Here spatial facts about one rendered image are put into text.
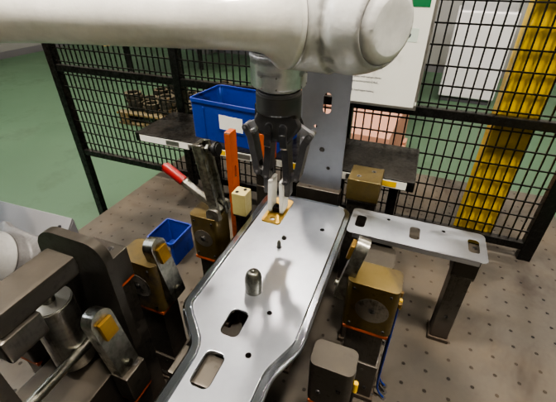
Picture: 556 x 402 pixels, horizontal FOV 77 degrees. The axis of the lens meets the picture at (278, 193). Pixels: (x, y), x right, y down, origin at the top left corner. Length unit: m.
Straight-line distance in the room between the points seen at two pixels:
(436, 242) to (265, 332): 0.42
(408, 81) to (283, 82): 0.62
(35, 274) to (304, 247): 0.47
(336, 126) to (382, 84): 0.29
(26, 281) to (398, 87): 0.97
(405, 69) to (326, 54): 0.74
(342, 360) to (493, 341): 0.58
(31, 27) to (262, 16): 0.23
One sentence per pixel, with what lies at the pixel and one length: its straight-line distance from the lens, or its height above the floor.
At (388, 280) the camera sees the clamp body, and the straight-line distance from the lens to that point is 0.65.
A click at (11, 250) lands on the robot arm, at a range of 1.08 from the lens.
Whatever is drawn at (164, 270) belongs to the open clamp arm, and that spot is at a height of 1.05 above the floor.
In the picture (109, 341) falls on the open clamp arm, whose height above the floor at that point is 1.05.
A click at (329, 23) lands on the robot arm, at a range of 0.36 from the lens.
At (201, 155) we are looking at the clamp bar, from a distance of 0.70.
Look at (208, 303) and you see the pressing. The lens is 0.66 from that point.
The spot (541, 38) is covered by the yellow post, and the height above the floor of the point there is 1.35.
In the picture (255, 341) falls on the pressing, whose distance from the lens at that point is 0.61.
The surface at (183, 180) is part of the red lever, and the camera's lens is 0.77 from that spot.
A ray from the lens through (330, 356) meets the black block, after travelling 0.61.
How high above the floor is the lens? 1.50
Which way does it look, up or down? 33 degrees down
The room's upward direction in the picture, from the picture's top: straight up
